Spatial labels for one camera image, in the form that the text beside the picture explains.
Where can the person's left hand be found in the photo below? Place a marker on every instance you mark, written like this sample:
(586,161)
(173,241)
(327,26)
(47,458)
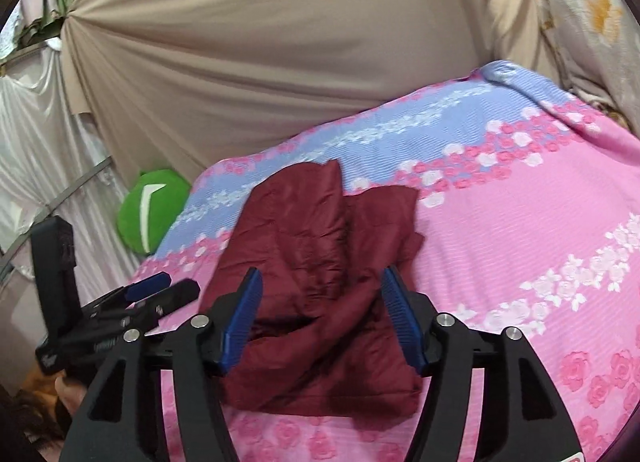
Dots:
(72,394)

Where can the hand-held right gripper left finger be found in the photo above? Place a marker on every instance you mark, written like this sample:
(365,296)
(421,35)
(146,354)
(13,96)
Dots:
(245,317)

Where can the beige draped cloth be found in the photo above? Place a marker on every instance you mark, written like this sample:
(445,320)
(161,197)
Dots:
(250,51)

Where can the dark cloth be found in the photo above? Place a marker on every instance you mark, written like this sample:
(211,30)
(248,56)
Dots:
(30,422)

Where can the pink floral bedsheet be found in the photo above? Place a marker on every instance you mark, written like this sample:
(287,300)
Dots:
(500,202)

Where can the cream floral blanket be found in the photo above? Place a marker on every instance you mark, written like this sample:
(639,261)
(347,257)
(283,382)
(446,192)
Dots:
(590,16)

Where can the white satin curtain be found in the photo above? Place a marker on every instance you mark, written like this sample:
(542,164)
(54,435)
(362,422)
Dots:
(45,141)

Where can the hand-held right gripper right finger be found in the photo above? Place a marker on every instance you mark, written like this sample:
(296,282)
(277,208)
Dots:
(400,319)

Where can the dark red puffer jacket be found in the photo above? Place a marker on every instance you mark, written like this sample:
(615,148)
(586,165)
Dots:
(310,262)

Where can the green plush pillow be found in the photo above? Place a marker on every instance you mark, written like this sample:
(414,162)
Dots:
(160,207)

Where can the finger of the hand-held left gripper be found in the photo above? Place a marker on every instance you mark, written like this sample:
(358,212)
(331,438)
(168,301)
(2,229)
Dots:
(147,284)
(172,294)

